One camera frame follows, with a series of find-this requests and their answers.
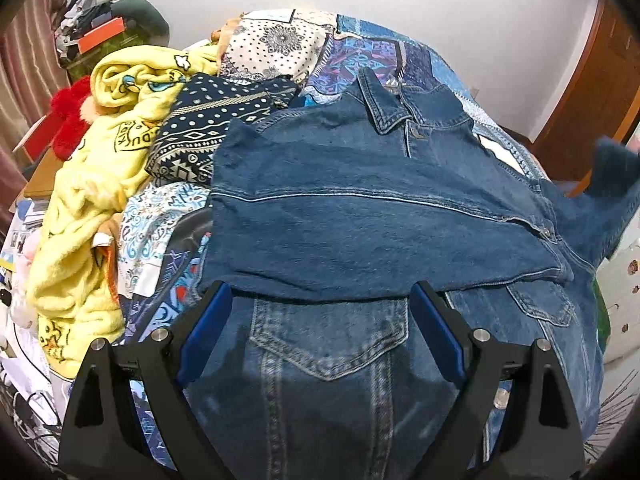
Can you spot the blue patchwork bed sheet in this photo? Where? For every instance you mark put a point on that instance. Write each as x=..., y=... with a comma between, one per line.
x=380, y=55

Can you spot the red plush toy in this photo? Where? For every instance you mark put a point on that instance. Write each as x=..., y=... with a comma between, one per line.
x=70, y=115

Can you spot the white dotted patterned pillow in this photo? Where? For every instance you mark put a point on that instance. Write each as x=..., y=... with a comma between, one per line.
x=272, y=45

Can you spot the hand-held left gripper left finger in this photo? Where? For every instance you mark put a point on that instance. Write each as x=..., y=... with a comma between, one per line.
x=205, y=327

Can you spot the navy patterned cloth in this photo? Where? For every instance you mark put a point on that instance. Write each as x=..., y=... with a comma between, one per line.
x=210, y=130

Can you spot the blue denim jacket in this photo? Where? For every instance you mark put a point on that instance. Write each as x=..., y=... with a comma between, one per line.
x=360, y=240

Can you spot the pile of folded clothes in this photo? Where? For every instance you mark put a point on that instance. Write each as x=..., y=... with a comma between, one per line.
x=85, y=7

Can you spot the red cardboard box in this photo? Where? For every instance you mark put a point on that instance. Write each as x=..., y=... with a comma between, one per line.
x=37, y=135

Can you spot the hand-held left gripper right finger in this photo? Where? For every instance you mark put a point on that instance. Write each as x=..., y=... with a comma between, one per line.
x=442, y=332

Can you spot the wooden door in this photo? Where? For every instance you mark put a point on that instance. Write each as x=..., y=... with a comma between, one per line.
x=595, y=95

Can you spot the pink striped curtain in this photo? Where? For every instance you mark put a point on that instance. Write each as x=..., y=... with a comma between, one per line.
x=30, y=60

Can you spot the orange box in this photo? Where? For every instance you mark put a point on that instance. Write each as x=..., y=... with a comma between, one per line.
x=102, y=35

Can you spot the yellow fleece blanket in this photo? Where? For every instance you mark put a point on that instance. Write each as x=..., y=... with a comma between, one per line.
x=85, y=200

